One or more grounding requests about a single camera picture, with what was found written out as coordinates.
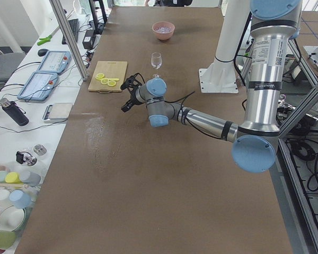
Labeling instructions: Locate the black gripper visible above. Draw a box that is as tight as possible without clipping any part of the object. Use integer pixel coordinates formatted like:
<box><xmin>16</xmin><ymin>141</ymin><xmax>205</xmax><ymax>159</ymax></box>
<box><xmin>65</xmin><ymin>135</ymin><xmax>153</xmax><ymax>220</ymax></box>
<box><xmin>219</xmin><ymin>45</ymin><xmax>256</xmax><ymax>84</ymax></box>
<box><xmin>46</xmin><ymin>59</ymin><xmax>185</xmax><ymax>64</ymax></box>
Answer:
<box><xmin>120</xmin><ymin>74</ymin><xmax>143</xmax><ymax>113</ymax></box>

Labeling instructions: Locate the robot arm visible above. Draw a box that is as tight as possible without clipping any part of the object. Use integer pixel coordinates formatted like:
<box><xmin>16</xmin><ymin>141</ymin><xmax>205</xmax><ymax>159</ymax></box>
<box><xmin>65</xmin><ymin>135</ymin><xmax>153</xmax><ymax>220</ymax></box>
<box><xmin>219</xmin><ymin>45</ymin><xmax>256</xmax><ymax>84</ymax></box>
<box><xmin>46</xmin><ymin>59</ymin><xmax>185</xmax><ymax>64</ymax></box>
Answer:
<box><xmin>121</xmin><ymin>1</ymin><xmax>302</xmax><ymax>173</ymax></box>

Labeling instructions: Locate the clear wine glass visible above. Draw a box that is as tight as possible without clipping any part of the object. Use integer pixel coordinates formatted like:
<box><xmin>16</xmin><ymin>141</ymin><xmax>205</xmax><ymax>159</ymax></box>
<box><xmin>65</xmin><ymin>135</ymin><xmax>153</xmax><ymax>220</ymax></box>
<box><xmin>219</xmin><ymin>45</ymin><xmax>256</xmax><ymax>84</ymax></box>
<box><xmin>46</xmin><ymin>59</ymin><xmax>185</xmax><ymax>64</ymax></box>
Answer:
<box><xmin>151</xmin><ymin>52</ymin><xmax>162</xmax><ymax>78</ymax></box>

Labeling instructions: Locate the pile of clear ice cubes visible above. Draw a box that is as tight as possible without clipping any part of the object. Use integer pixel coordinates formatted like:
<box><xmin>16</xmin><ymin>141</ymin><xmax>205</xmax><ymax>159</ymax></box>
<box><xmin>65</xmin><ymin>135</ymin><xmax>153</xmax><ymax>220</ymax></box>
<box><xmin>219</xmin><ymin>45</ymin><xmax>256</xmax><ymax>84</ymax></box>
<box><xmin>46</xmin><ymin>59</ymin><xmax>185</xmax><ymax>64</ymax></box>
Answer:
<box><xmin>155</xmin><ymin>26</ymin><xmax>172</xmax><ymax>34</ymax></box>

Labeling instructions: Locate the lemon slice middle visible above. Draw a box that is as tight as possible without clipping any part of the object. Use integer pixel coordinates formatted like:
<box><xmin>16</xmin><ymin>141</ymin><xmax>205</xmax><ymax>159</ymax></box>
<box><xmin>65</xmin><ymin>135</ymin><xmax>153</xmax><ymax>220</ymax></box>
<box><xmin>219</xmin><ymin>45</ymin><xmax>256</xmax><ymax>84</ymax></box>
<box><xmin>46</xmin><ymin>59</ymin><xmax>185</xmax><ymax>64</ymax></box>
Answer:
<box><xmin>100</xmin><ymin>78</ymin><xmax>109</xmax><ymax>85</ymax></box>

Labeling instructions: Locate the wooden cutting board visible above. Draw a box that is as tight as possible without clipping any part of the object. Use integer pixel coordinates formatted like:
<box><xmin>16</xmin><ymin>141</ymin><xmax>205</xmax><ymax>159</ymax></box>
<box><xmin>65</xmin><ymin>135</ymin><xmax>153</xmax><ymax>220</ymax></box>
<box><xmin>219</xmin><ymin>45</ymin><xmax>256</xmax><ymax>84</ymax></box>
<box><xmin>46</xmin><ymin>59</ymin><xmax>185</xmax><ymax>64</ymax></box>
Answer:
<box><xmin>88</xmin><ymin>61</ymin><xmax>128</xmax><ymax>93</ymax></box>

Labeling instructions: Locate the pink bowl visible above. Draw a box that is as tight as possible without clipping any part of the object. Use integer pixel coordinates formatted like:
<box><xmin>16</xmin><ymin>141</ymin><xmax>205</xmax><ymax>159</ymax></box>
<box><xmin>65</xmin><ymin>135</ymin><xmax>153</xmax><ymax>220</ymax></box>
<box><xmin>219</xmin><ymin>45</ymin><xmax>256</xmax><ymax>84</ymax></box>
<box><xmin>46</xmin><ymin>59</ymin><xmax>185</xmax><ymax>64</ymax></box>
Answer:
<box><xmin>152</xmin><ymin>21</ymin><xmax>175</xmax><ymax>41</ymax></box>

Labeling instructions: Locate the white kitchen scale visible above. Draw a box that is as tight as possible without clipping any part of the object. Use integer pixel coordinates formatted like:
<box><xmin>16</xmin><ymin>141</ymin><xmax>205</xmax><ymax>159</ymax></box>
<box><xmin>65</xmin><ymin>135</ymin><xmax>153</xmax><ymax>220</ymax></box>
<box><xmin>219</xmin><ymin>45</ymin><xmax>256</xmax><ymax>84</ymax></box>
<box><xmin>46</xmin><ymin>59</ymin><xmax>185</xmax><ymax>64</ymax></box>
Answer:
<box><xmin>42</xmin><ymin>103</ymin><xmax>73</xmax><ymax>123</ymax></box>

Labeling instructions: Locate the blue teach pendant far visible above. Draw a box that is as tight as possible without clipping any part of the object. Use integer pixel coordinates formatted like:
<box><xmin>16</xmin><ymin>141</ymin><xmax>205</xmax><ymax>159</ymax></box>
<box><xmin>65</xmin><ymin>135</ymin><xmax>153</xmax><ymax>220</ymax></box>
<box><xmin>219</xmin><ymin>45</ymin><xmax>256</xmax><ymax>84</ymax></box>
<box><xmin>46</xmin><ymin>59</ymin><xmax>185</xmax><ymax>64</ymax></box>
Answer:
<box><xmin>37</xmin><ymin>51</ymin><xmax>72</xmax><ymax>74</ymax></box>

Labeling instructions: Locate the blue teach pendant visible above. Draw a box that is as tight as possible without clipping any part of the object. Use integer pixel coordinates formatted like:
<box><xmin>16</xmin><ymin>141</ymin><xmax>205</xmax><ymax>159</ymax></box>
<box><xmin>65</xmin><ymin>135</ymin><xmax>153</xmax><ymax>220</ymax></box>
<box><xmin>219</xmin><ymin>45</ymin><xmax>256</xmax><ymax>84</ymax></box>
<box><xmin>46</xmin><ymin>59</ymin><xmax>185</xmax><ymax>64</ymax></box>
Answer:
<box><xmin>37</xmin><ymin>51</ymin><xmax>72</xmax><ymax>74</ymax></box>
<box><xmin>17</xmin><ymin>71</ymin><xmax>58</xmax><ymax>102</ymax></box>

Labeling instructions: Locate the black keyboard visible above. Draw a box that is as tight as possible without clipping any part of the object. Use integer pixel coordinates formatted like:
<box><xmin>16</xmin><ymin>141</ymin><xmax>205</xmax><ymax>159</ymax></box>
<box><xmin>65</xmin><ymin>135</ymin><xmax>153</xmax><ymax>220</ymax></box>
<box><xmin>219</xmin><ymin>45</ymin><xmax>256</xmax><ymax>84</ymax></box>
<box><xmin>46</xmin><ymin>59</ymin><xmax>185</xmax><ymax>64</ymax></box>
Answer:
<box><xmin>67</xmin><ymin>19</ymin><xmax>79</xmax><ymax>42</ymax></box>

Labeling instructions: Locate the blue teach pendant near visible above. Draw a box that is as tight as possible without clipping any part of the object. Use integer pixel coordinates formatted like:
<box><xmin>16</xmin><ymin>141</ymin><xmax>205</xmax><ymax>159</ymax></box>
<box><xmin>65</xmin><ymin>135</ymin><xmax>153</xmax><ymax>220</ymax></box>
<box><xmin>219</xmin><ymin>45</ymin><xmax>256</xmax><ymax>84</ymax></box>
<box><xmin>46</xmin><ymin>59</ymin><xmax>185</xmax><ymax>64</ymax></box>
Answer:
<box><xmin>17</xmin><ymin>71</ymin><xmax>58</xmax><ymax>102</ymax></box>

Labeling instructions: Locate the brown table mat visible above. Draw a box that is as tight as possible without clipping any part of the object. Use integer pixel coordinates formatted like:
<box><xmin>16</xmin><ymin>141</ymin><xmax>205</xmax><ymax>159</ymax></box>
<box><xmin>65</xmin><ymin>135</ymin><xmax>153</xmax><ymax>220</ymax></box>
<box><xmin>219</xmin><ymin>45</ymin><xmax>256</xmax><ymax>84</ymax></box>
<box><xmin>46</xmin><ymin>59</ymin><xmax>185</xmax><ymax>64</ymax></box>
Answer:
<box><xmin>16</xmin><ymin>7</ymin><xmax>293</xmax><ymax>253</ymax></box>

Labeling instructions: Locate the small steel cup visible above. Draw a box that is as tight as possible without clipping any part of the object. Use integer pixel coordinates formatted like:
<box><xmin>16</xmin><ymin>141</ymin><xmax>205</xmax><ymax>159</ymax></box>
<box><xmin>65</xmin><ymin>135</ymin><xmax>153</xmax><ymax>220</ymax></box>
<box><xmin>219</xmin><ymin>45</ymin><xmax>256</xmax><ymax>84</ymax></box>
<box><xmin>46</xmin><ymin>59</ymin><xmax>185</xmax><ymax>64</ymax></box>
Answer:
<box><xmin>33</xmin><ymin>144</ymin><xmax>47</xmax><ymax>156</ymax></box>

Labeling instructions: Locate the black thermos bottle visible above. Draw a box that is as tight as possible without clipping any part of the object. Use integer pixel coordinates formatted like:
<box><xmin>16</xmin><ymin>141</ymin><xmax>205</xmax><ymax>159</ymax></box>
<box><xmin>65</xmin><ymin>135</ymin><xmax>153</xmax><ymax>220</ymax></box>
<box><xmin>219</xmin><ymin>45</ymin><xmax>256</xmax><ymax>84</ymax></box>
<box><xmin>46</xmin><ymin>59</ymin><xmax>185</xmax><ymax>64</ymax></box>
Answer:
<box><xmin>0</xmin><ymin>97</ymin><xmax>29</xmax><ymax>126</ymax></box>

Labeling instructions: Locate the grey office chair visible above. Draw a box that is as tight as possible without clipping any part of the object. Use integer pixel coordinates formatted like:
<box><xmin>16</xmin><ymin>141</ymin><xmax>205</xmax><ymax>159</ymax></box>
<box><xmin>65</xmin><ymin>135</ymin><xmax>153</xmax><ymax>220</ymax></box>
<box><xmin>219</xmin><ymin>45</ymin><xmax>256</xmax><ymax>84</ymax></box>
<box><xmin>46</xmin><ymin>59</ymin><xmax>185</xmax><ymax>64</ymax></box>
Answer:
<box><xmin>0</xmin><ymin>53</ymin><xmax>25</xmax><ymax>84</ymax></box>

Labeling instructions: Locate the yellow cup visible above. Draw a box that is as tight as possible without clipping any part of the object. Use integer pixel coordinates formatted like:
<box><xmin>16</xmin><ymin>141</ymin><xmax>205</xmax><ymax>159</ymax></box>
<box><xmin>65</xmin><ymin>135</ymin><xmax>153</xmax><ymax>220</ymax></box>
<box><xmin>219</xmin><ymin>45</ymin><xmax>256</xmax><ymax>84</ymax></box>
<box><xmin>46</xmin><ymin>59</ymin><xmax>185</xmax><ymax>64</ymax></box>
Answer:
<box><xmin>5</xmin><ymin>172</ymin><xmax>22</xmax><ymax>184</ymax></box>

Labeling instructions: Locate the light blue cup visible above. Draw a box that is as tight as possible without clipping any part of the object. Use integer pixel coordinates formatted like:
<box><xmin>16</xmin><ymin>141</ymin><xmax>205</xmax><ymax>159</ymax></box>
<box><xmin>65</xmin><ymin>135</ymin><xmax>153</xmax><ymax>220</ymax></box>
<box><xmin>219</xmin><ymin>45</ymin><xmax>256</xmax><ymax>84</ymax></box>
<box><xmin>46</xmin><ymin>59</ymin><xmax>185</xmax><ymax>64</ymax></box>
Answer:
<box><xmin>9</xmin><ymin>190</ymin><xmax>32</xmax><ymax>209</ymax></box>

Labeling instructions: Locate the white bowl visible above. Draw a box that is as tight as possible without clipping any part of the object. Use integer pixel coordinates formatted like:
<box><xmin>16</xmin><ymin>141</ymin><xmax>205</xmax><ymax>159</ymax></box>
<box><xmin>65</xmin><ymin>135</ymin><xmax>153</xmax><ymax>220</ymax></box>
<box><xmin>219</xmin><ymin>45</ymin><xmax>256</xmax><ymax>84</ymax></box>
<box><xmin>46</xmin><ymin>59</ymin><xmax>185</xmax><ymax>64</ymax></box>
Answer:
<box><xmin>0</xmin><ymin>206</ymin><xmax>26</xmax><ymax>232</ymax></box>

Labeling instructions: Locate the lemon slice near handle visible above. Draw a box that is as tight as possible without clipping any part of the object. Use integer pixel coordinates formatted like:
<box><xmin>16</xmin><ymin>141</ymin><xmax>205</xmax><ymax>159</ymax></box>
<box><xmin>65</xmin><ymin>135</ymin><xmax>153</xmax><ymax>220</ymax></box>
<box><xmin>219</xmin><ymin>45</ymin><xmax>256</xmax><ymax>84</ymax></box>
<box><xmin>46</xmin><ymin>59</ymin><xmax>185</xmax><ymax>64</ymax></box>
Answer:
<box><xmin>107</xmin><ymin>80</ymin><xmax>117</xmax><ymax>87</ymax></box>

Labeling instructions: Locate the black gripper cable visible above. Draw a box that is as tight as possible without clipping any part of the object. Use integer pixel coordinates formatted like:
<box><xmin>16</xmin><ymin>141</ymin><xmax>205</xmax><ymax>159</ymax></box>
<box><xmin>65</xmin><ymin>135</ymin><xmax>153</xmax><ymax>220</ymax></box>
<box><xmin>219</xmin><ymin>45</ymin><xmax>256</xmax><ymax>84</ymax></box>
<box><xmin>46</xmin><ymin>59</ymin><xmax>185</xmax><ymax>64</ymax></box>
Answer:
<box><xmin>127</xmin><ymin>72</ymin><xmax>223</xmax><ymax>140</ymax></box>

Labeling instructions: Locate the aluminium frame post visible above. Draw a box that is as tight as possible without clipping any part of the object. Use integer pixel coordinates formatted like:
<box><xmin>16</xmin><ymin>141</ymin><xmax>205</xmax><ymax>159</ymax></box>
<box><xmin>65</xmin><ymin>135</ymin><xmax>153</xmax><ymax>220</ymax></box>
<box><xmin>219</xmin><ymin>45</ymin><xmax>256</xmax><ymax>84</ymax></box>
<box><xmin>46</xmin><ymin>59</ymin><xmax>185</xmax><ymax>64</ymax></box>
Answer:
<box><xmin>50</xmin><ymin>0</ymin><xmax>89</xmax><ymax>81</ymax></box>

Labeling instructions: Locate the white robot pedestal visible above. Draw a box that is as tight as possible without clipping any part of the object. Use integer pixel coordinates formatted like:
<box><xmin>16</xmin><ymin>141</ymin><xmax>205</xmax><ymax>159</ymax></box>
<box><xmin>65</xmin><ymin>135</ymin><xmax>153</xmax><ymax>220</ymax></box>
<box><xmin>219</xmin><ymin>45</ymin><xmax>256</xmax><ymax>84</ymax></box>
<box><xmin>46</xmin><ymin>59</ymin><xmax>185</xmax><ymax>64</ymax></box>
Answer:
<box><xmin>199</xmin><ymin>0</ymin><xmax>250</xmax><ymax>93</ymax></box>

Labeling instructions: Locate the green handled tool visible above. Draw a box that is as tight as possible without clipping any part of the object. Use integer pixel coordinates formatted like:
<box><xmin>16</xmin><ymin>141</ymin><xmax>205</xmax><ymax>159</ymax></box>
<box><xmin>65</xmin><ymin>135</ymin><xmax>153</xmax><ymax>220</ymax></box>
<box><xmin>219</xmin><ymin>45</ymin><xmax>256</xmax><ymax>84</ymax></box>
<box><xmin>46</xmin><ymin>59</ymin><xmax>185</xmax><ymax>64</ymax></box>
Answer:
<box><xmin>37</xmin><ymin>26</ymin><xmax>59</xmax><ymax>46</ymax></box>

